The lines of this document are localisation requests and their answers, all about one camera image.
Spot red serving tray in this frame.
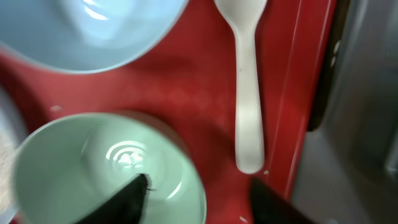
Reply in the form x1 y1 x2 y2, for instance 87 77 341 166
1 0 336 223

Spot grey dishwasher rack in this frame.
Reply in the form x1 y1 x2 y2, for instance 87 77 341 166
291 0 397 223

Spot light blue bowl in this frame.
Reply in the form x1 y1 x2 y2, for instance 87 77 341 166
1 0 188 74

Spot white plastic spoon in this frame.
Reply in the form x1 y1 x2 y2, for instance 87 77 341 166
215 0 267 174

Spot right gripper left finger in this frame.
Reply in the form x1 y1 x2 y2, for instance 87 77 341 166
76 174 149 224

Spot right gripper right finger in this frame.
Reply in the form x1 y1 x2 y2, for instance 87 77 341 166
249 177 314 224

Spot light blue plate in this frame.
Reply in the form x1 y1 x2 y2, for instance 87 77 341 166
1 87 27 224

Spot green bowl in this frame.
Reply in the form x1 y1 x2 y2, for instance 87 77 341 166
12 111 207 224

